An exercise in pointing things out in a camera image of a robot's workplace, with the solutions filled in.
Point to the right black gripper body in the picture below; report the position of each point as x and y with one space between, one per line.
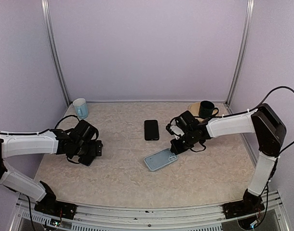
187 144

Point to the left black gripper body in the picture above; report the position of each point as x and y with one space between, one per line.
85 150

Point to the blue edged smartphone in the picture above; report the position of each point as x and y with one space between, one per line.
86 160

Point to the light blue phone case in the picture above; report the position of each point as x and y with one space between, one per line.
160 159

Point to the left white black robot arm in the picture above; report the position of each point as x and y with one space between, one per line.
81 141

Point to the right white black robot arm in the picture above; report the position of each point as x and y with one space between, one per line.
270 134

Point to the beige plate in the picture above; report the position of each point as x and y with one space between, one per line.
194 109

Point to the black mug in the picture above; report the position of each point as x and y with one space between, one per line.
207 109

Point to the light blue mug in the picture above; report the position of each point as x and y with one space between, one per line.
81 108

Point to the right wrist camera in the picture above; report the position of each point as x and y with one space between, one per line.
174 130

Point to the right aluminium frame post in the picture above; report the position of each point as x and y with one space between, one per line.
242 51

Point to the aluminium frame post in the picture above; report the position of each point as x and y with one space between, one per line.
242 51
49 28

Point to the front aluminium rail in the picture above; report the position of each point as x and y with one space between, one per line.
106 218

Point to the left aluminium frame post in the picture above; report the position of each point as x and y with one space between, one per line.
49 28

